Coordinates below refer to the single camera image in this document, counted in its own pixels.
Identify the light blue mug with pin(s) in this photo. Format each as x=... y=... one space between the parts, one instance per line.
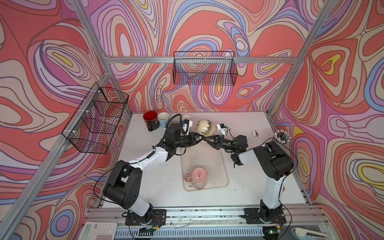
x=163 y=119

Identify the purple mug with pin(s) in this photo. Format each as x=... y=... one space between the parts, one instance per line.
x=176 y=118

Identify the white device bottom right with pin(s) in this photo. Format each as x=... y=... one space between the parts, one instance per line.
x=305 y=234

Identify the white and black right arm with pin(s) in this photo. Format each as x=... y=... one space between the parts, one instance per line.
x=276 y=164

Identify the white small mug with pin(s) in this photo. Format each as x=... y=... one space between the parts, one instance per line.
x=186 y=117

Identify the cream speckled round mug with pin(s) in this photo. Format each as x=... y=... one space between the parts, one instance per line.
x=205 y=127

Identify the pen holder with pens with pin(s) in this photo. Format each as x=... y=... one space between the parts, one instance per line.
x=282 y=137

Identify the small white pink object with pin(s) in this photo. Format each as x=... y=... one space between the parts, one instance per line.
x=255 y=134

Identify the pink patterned mug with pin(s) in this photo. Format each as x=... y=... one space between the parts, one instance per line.
x=198 y=178

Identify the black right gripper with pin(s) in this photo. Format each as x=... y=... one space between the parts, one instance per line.
x=220 y=140

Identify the black skull mug red inside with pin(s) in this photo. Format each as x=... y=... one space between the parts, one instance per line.
x=151 y=120

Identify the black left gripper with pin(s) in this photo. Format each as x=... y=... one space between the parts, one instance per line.
x=191 y=137

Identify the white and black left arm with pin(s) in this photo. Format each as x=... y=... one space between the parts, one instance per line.
x=123 y=184

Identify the beige plastic tray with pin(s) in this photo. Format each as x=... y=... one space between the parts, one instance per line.
x=211 y=160

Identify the black wire basket left wall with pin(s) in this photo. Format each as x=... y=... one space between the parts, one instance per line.
x=100 y=114

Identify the black wire basket back wall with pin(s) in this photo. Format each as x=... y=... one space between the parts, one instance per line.
x=204 y=68

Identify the black wire basket wall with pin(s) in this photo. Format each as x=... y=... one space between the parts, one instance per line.
x=204 y=68
x=100 y=114

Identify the white desk telephone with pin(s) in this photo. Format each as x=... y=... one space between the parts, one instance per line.
x=98 y=231

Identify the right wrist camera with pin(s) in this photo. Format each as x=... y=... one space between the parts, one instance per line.
x=222 y=128

